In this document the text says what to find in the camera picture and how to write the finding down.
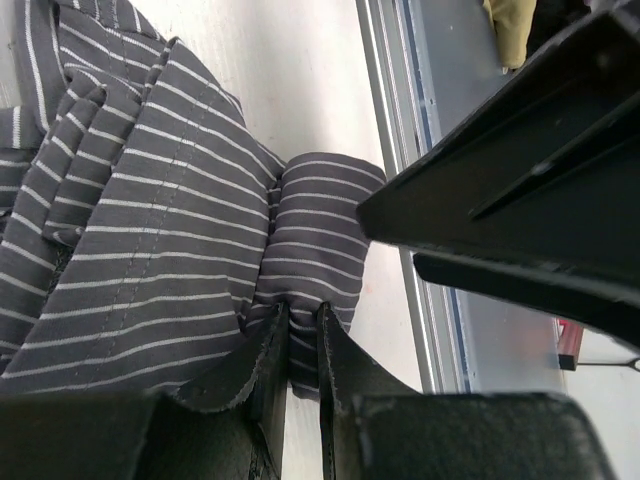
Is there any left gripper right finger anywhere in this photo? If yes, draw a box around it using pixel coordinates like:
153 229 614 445
317 304 615 479

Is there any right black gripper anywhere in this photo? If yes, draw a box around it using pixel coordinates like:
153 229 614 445
357 1 639 346

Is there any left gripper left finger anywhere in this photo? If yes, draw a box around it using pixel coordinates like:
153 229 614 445
1 304 289 479

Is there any grey striped underwear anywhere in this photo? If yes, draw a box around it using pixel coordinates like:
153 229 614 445
1 1 385 399

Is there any aluminium rail frame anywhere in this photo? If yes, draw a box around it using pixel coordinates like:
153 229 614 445
356 1 471 393

